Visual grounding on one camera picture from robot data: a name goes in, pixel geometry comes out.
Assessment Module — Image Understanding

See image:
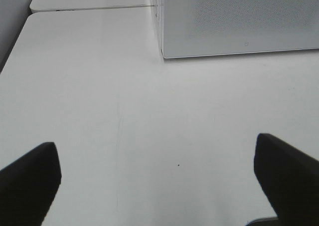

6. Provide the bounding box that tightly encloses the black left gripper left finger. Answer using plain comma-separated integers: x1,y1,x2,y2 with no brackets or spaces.
0,142,62,226

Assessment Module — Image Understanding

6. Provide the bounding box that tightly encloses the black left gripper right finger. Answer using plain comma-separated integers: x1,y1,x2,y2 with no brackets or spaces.
254,133,319,226

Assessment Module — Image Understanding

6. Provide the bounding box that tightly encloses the white microwave oven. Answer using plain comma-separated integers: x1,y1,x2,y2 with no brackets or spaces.
154,0,319,59

